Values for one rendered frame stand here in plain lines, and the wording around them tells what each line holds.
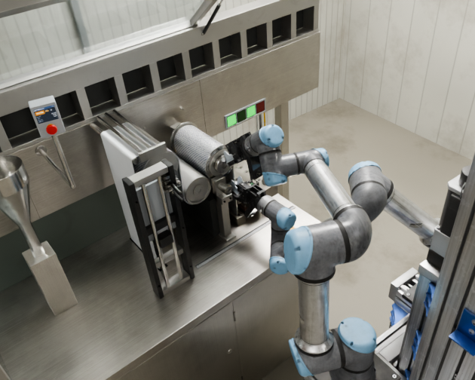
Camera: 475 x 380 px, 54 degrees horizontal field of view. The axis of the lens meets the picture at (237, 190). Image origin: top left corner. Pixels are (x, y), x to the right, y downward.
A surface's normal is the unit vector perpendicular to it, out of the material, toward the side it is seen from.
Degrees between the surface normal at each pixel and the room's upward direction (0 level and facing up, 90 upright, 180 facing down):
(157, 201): 90
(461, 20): 90
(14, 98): 90
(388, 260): 0
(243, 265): 0
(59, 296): 90
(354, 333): 7
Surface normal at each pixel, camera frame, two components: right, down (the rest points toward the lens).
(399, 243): -0.07, -0.79
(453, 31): -0.82, 0.40
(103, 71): 0.63, 0.44
